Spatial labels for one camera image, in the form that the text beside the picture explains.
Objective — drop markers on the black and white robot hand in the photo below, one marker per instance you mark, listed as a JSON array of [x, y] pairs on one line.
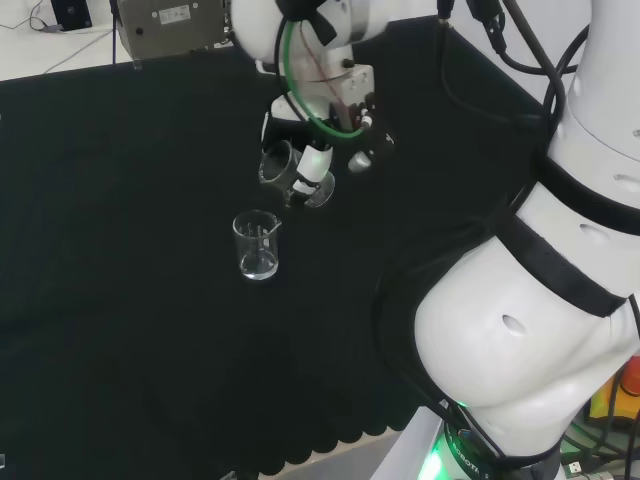
[[312, 162]]

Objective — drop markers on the small clear glass beaker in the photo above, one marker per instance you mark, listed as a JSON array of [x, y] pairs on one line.
[[276, 165]]

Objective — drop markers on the clear glass beaker with spout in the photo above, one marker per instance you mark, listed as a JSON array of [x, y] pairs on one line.
[[256, 250]]

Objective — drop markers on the black bench cloth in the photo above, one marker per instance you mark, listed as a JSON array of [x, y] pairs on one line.
[[125, 225]]

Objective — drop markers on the grey metal box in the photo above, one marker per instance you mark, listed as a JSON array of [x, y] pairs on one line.
[[170, 25]]

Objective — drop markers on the black box device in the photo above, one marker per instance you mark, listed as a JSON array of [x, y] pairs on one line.
[[70, 12]]

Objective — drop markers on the yellow stop button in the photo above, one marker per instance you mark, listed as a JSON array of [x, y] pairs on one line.
[[622, 395]]

